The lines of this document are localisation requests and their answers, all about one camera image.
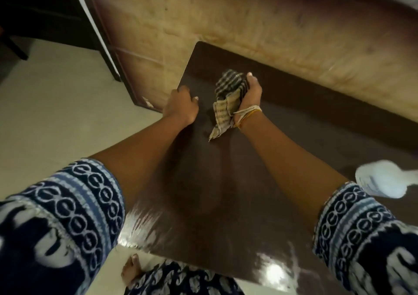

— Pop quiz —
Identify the person's right hand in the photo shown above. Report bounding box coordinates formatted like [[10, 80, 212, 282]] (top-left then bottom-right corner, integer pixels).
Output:
[[233, 72, 263, 116]]

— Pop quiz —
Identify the person's left hand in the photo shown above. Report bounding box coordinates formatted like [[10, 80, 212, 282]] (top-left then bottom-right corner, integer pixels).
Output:
[[162, 86, 200, 125]]

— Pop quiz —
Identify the checked cleaning cloth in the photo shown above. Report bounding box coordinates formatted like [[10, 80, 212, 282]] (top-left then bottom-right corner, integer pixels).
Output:
[[208, 69, 251, 142]]

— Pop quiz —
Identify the person's right forearm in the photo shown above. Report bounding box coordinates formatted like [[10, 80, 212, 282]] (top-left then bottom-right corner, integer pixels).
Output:
[[238, 109, 351, 236]]

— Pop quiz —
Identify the person's left forearm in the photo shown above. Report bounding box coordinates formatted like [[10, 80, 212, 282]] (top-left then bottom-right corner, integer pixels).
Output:
[[89, 113, 190, 212]]

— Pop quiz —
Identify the brown wooden board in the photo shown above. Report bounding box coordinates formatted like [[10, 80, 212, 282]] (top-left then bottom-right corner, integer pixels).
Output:
[[73, 0, 418, 124]]

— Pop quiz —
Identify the white plastic bottle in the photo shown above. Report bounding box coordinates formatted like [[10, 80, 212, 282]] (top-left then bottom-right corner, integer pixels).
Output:
[[355, 160, 418, 199]]

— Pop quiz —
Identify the dark wooden cabinet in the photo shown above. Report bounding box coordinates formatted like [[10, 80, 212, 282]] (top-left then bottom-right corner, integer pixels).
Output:
[[0, 0, 123, 83]]

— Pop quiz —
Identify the person's bare foot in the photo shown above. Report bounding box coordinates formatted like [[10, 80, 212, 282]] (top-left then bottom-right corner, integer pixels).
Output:
[[121, 254, 144, 287]]

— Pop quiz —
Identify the white and orange thread bracelet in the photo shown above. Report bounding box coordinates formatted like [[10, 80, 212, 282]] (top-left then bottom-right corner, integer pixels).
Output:
[[233, 105, 263, 130]]

